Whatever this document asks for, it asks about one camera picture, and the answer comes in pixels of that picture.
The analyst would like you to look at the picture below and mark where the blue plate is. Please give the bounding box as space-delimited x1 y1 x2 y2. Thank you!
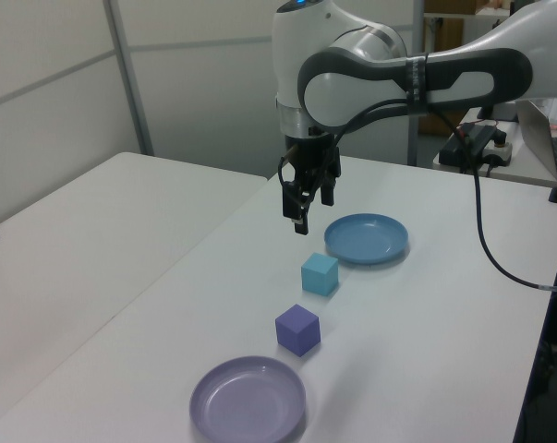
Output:
323 212 409 267

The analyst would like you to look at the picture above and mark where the purple cube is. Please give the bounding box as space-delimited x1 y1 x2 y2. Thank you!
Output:
275 304 321 357

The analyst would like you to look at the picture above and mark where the silver laptop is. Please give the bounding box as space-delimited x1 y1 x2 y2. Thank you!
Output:
515 99 557 182

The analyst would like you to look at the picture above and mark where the light blue cube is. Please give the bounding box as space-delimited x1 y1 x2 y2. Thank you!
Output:
300 252 340 297

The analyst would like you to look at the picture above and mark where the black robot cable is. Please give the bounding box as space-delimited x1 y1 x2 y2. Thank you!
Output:
326 99 557 293

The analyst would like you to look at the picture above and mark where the black control box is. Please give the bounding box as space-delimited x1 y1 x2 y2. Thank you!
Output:
439 123 508 166

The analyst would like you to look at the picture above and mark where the emergency stop button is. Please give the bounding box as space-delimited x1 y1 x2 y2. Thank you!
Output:
483 133 513 168

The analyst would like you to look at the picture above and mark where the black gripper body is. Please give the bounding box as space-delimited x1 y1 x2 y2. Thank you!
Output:
285 133 343 186

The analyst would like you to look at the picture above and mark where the purple plate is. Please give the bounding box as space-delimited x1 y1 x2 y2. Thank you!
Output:
188 355 308 443

